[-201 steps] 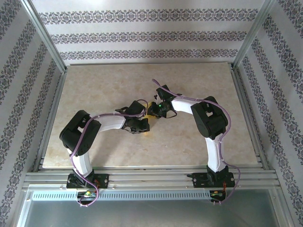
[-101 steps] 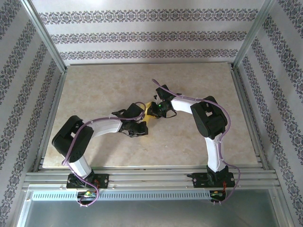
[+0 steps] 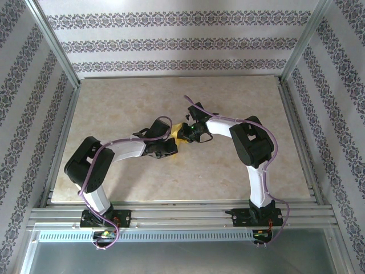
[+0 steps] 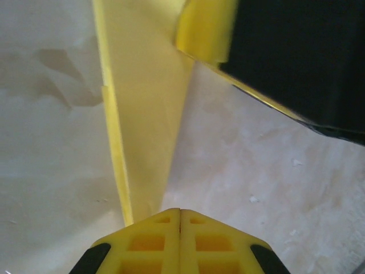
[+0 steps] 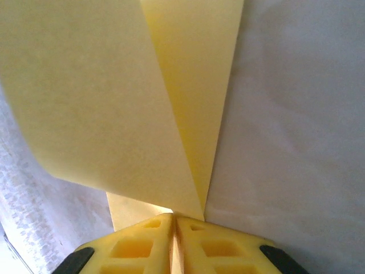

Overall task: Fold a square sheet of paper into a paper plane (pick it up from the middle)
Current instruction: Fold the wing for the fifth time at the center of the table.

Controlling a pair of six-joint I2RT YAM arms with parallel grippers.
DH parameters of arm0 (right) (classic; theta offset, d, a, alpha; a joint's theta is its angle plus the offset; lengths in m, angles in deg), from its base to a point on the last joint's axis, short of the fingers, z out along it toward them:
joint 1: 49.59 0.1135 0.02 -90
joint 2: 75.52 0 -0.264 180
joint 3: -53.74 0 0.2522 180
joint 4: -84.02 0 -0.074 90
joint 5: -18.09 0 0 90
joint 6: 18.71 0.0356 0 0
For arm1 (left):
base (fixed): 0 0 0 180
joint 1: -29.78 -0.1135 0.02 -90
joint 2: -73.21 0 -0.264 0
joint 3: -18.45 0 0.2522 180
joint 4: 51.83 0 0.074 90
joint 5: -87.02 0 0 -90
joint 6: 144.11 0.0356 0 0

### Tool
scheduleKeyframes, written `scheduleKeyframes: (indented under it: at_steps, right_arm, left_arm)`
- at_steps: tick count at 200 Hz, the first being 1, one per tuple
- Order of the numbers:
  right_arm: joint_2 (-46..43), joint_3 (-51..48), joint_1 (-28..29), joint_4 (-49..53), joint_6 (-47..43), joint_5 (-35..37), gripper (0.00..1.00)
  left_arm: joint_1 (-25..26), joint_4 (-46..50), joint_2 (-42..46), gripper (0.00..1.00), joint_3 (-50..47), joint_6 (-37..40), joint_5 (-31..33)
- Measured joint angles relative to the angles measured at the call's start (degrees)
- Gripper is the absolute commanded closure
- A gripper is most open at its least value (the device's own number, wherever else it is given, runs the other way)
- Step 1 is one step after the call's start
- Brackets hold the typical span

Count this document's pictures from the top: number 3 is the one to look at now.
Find yellow paper sheet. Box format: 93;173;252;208
170;122;190;158

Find grey metal sheet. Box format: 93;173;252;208
18;241;347;274

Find aluminium mounting rails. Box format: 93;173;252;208
27;199;336;231

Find small circuit board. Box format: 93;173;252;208
253;229;273;240
94;230;117;240

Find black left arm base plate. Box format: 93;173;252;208
79;209;132;229

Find grey slotted cable duct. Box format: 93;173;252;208
37;230;274;243

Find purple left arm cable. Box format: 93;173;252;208
78;115;173;251

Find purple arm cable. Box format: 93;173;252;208
78;115;173;251
184;95;291;248

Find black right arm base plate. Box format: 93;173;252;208
231;207;283;228

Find aluminium side rail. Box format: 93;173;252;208
278;79;325;205
39;85;80;208

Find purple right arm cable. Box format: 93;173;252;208
184;95;291;248

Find aluminium frame post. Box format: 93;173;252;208
24;0;82;89
279;0;333;83

